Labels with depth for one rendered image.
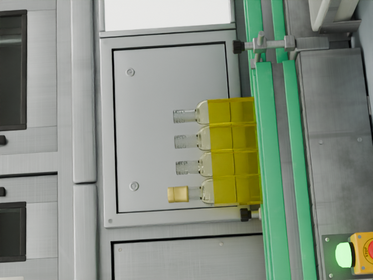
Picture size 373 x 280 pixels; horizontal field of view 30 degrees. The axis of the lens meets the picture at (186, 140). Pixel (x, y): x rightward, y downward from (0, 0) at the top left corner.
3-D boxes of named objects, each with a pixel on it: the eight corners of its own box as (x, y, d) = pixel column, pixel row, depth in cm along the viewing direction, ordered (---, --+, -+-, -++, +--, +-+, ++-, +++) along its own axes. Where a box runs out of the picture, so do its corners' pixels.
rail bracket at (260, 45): (287, 56, 151) (230, 59, 151) (297, 23, 135) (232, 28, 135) (289, 69, 150) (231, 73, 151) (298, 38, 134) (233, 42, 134)
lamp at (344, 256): (348, 243, 128) (332, 244, 128) (353, 240, 124) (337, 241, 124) (352, 268, 127) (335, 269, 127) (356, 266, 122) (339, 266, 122)
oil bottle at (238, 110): (290, 101, 156) (194, 106, 157) (292, 93, 151) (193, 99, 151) (292, 125, 155) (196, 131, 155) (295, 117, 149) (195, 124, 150)
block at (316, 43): (321, 50, 149) (288, 52, 149) (328, 32, 140) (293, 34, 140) (323, 65, 148) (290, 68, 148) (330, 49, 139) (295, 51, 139)
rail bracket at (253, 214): (297, 206, 158) (238, 210, 158) (301, 201, 151) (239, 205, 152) (298, 224, 157) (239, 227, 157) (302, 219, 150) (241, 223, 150)
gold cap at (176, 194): (188, 204, 147) (168, 205, 147) (188, 198, 151) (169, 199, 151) (187, 189, 146) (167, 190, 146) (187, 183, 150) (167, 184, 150)
